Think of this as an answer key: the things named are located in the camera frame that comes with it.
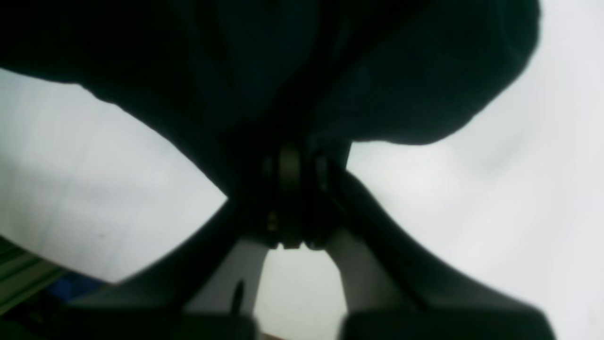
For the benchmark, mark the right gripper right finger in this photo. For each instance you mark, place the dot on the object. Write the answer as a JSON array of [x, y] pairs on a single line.
[[395, 289]]

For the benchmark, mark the black T-shirt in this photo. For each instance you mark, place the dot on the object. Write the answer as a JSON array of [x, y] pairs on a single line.
[[225, 81]]

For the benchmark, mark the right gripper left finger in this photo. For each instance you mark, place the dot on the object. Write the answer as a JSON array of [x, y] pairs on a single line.
[[203, 290]]

